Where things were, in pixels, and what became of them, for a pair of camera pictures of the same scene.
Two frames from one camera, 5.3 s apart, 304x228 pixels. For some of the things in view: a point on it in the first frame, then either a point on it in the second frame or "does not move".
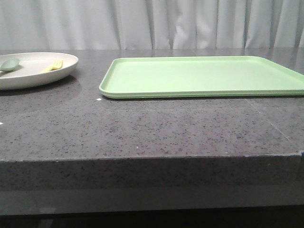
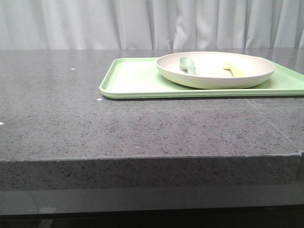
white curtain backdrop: [150, 24] does not move
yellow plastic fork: [58, 64] → [235, 72]
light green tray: [190, 76] does not move
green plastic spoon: [10, 65] → [187, 64]
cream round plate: [35, 68] → [215, 70]
